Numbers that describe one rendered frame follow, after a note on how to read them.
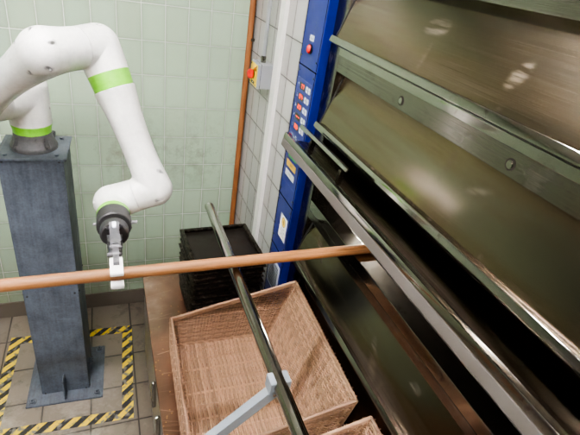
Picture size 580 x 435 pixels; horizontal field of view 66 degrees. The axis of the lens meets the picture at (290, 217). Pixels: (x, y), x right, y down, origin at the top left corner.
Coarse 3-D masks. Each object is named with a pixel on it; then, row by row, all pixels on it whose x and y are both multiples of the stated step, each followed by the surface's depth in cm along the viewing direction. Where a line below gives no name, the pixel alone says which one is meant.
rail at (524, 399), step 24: (312, 168) 122; (336, 192) 110; (360, 216) 100; (384, 240) 92; (408, 264) 86; (432, 288) 80; (456, 312) 76; (480, 360) 68; (504, 384) 64; (528, 408) 61; (552, 432) 58
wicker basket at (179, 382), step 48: (288, 288) 171; (192, 336) 168; (240, 336) 176; (288, 336) 167; (192, 384) 154; (240, 384) 158; (336, 384) 136; (192, 432) 140; (240, 432) 142; (288, 432) 125
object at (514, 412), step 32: (320, 160) 132; (352, 192) 116; (352, 224) 102; (384, 224) 104; (416, 224) 111; (384, 256) 91; (416, 256) 95; (448, 256) 100; (448, 288) 87; (480, 288) 91; (480, 320) 80; (512, 320) 84; (512, 352) 74; (544, 352) 77; (544, 384) 69; (576, 384) 72; (512, 416) 63; (576, 416) 65
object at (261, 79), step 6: (252, 60) 190; (258, 60) 189; (252, 66) 190; (258, 66) 183; (264, 66) 184; (270, 66) 185; (258, 72) 184; (264, 72) 185; (270, 72) 186; (252, 78) 190; (258, 78) 185; (264, 78) 186; (270, 78) 187; (252, 84) 191; (258, 84) 187; (264, 84) 188; (270, 84) 189
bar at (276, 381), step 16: (208, 208) 144; (224, 240) 129; (224, 256) 124; (240, 272) 118; (240, 288) 112; (256, 320) 103; (256, 336) 100; (272, 352) 96; (272, 368) 92; (272, 384) 89; (288, 384) 91; (256, 400) 92; (288, 400) 86; (240, 416) 92; (288, 416) 84; (208, 432) 94; (224, 432) 93; (304, 432) 81
